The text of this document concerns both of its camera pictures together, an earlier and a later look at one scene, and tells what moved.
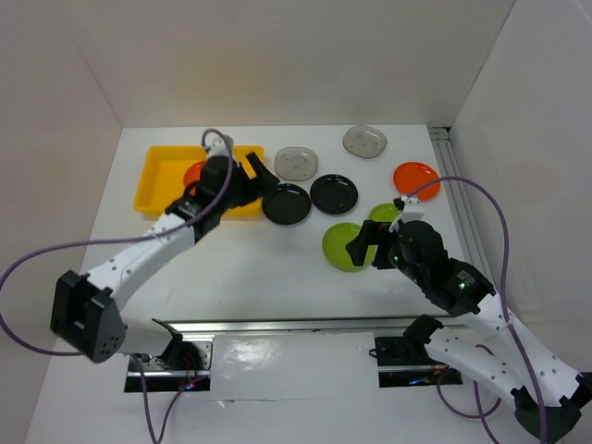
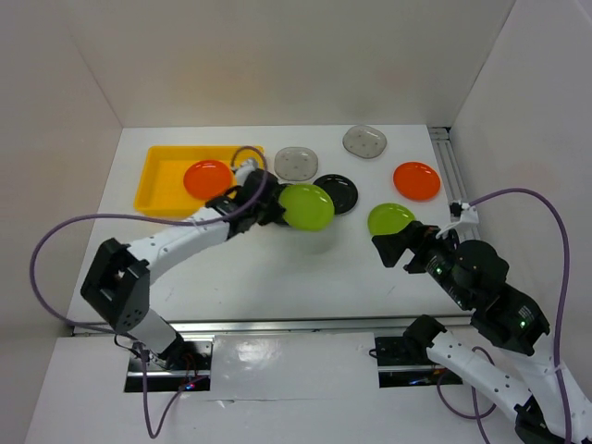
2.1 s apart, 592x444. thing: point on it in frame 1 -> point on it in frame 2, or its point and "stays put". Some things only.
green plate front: x=334 y=241 -> x=307 y=207
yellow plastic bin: x=161 y=180 stays put
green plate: x=384 y=212 stays put
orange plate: x=410 y=175 stays put
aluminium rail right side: x=463 y=219 stays put
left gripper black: x=265 y=181 -> x=276 y=210
